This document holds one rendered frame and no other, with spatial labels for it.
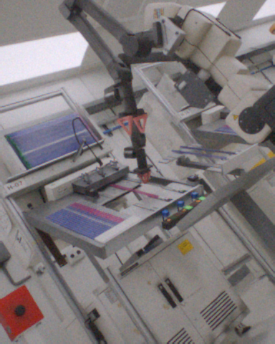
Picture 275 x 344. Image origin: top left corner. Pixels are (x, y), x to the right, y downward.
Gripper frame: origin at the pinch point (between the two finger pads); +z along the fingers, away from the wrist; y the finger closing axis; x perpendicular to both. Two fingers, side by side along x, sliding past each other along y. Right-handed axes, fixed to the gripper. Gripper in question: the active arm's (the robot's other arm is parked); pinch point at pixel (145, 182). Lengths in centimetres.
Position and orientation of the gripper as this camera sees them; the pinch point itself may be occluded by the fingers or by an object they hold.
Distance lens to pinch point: 240.1
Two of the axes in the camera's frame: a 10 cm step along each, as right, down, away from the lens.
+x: 6.8, 1.3, -7.3
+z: 1.7, 9.3, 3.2
